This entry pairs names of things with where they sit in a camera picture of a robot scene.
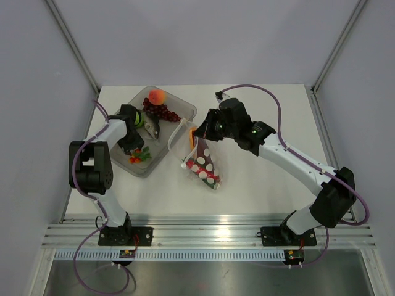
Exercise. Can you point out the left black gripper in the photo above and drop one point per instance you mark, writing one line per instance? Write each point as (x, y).
(137, 143)

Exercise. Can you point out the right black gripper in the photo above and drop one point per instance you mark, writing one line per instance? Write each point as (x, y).
(206, 129)

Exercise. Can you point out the red orange meat slab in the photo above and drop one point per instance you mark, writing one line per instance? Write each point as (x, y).
(200, 147)

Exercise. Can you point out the clear zip top bag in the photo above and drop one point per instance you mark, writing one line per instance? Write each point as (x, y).
(179, 146)

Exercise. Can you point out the red chili pepper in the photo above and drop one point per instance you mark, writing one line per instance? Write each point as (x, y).
(202, 171)

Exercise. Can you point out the green cucumber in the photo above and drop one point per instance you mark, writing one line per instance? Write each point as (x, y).
(209, 182)

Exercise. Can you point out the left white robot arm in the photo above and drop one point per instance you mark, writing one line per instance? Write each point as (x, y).
(91, 173)

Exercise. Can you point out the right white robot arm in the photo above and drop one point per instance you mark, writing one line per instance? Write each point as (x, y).
(332, 188)

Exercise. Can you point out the clear plastic food bin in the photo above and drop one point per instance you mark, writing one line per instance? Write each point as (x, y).
(158, 148)

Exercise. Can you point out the red green radish bunch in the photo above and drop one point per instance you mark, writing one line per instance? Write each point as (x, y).
(140, 155)

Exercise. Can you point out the green lime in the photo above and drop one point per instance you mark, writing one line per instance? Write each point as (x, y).
(139, 119)

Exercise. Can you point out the silver grey fish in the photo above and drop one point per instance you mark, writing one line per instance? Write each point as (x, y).
(151, 125)

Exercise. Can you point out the dark red grape bunch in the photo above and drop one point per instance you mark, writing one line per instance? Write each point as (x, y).
(159, 111)

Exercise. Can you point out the orange peach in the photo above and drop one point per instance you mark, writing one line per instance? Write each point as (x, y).
(157, 96)

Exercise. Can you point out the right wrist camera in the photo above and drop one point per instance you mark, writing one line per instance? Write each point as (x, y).
(221, 96)

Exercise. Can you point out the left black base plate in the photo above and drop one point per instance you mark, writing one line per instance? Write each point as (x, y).
(143, 235)

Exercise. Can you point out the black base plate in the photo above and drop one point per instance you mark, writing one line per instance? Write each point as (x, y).
(143, 235)
(275, 236)

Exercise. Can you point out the aluminium mounting rail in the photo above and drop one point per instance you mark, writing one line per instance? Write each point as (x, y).
(202, 232)

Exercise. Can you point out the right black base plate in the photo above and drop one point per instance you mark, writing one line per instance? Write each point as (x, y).
(275, 236)

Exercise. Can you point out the white slotted cable duct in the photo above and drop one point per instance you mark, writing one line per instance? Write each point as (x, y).
(171, 255)

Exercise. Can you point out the left aluminium frame post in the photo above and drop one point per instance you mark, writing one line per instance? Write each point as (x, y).
(72, 44)

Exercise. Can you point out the aluminium frame post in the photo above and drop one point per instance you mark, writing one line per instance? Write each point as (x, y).
(72, 44)
(339, 44)

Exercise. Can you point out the right aluminium frame post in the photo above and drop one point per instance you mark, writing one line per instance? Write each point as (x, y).
(339, 44)

